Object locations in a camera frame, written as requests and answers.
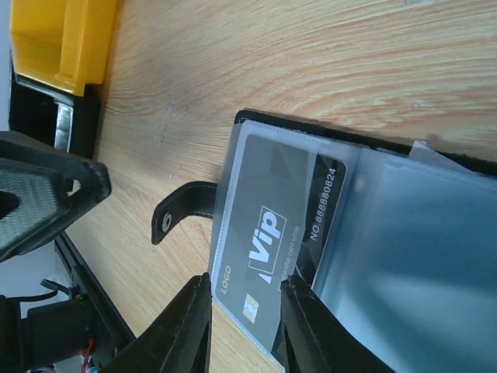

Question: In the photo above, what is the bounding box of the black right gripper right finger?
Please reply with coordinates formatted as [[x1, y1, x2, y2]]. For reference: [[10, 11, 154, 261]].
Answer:
[[280, 276, 392, 372]]

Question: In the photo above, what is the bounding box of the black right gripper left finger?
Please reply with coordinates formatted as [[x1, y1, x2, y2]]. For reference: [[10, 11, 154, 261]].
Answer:
[[100, 273, 212, 373]]

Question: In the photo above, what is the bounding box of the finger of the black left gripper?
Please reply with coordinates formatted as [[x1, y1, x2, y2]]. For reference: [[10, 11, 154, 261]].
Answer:
[[1, 131, 112, 261]]

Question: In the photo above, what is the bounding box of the black card holder wallet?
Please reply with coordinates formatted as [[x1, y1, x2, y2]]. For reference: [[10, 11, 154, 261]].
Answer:
[[151, 110, 496, 372]]

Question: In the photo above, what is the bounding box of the black VIP card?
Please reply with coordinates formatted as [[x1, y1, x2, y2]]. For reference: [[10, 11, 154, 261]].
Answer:
[[214, 134, 347, 361]]

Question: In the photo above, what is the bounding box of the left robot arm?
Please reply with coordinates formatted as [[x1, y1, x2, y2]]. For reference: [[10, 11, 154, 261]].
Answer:
[[1, 131, 112, 372]]

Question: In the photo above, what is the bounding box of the black plastic bin near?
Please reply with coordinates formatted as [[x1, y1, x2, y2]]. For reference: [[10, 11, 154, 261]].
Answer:
[[9, 71, 101, 159]]

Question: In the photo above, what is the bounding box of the yellow plastic bin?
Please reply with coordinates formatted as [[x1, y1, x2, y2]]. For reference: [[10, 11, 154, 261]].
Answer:
[[9, 0, 118, 96]]

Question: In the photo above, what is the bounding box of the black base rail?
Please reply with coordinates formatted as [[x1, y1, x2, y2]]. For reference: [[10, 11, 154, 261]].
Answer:
[[55, 232, 135, 369]]

